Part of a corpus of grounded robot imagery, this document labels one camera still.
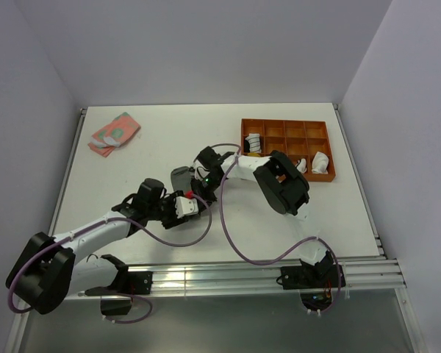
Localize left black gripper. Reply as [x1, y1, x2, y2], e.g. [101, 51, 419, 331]
[147, 190, 188, 229]

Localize grey sock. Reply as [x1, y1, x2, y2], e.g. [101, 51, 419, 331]
[171, 166, 193, 194]

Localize white black striped sock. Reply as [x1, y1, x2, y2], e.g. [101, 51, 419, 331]
[243, 133, 262, 154]

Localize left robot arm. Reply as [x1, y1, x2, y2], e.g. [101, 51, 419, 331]
[6, 178, 209, 314]

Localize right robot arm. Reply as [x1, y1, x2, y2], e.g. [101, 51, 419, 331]
[193, 146, 340, 287]

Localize pink green patterned socks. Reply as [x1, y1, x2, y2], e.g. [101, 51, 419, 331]
[88, 112, 140, 157]

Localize white black rolled sock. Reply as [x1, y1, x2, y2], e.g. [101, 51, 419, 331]
[295, 158, 307, 174]

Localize orange compartment tray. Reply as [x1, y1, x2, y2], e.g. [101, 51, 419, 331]
[240, 118, 336, 182]

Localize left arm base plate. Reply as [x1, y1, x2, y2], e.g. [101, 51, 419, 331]
[85, 271, 154, 296]

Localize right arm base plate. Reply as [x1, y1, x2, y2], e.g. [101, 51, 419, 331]
[276, 265, 346, 290]

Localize aluminium frame rail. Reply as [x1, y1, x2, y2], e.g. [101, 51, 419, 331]
[20, 257, 407, 302]

